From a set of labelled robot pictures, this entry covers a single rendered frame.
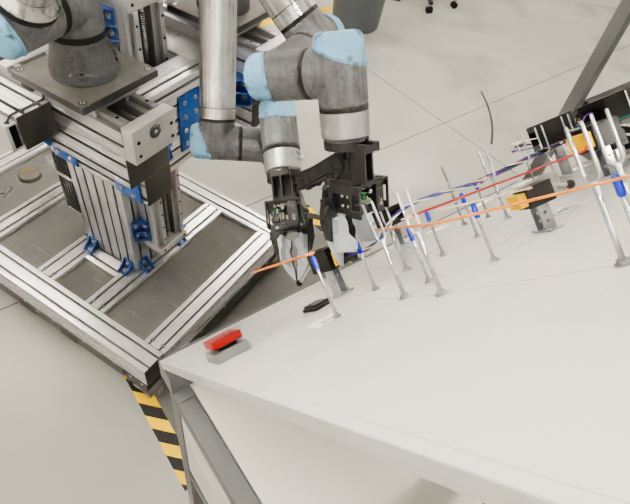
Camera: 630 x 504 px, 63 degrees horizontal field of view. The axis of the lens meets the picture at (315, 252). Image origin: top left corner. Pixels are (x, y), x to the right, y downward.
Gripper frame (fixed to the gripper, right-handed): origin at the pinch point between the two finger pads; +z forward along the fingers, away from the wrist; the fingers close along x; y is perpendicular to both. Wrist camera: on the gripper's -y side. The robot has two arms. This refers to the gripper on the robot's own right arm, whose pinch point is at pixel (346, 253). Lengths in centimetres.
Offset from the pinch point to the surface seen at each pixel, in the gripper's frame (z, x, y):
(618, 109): -12, 73, 18
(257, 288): 67, 57, -112
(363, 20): -37, 273, -228
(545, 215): -7.5, 14.3, 27.5
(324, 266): 2.6, -2.1, -3.5
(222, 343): 6.1, -25.1, -3.0
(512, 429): -14, -35, 47
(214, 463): 37.5, -25.8, -14.1
